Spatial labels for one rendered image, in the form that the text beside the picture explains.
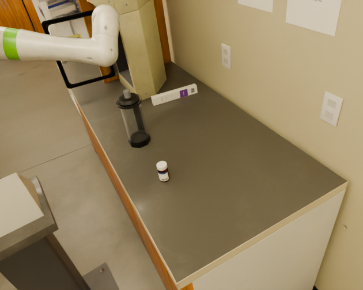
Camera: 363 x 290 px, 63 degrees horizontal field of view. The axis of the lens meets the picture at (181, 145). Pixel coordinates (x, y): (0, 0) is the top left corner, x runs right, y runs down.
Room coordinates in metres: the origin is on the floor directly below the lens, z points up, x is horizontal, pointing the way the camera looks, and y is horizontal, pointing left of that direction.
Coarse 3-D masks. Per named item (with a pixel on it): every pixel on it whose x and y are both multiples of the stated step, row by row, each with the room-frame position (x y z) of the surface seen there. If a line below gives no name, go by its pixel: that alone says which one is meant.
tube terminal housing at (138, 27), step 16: (128, 0) 1.52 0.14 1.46; (144, 0) 1.61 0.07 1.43; (128, 16) 1.51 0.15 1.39; (144, 16) 1.58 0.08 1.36; (128, 32) 1.50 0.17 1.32; (144, 32) 1.54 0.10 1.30; (128, 48) 1.50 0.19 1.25; (144, 48) 1.53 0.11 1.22; (160, 48) 1.70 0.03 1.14; (128, 64) 1.50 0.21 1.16; (144, 64) 1.52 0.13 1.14; (160, 64) 1.66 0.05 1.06; (144, 80) 1.51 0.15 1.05; (160, 80) 1.63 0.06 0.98; (144, 96) 1.51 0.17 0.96
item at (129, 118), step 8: (136, 104) 1.07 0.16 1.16; (128, 112) 1.07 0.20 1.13; (136, 112) 1.08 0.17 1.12; (128, 120) 1.07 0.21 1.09; (136, 120) 1.07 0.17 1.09; (144, 120) 1.11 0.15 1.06; (128, 128) 1.08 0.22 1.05; (136, 128) 1.07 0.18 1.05; (144, 128) 1.09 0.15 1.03; (128, 136) 1.09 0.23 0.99; (136, 136) 1.07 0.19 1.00; (144, 136) 1.08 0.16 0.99
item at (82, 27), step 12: (60, 24) 1.71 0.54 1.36; (72, 24) 1.73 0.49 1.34; (84, 24) 1.74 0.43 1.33; (72, 36) 1.72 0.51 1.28; (84, 36) 1.74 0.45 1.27; (60, 72) 1.68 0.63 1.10; (72, 72) 1.70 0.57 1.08; (84, 72) 1.72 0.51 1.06; (96, 72) 1.74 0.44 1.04; (108, 72) 1.76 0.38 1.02
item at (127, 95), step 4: (124, 92) 1.11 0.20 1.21; (128, 92) 1.11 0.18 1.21; (120, 96) 1.13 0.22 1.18; (124, 96) 1.11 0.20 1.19; (128, 96) 1.10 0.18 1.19; (132, 96) 1.12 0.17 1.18; (136, 96) 1.11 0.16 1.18; (120, 100) 1.10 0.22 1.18; (124, 100) 1.09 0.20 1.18; (128, 100) 1.09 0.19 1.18; (132, 100) 1.08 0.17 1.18; (136, 100) 1.09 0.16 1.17; (120, 104) 1.08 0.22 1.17; (124, 104) 1.08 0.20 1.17; (128, 104) 1.07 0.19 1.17
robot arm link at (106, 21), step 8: (96, 8) 1.24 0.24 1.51; (104, 8) 1.23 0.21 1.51; (112, 8) 1.25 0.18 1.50; (96, 16) 1.21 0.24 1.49; (104, 16) 1.21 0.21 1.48; (112, 16) 1.22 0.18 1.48; (96, 24) 1.20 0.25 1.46; (104, 24) 1.19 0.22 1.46; (112, 24) 1.20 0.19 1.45; (96, 32) 1.18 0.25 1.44; (104, 32) 1.18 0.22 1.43; (112, 32) 1.19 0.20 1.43
